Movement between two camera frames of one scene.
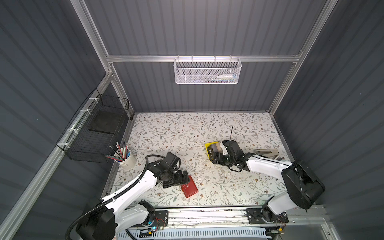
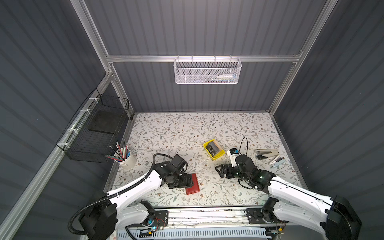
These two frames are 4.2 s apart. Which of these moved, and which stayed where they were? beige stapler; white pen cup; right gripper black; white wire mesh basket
Moved: right gripper black
Stayed: white pen cup; white wire mesh basket; beige stapler
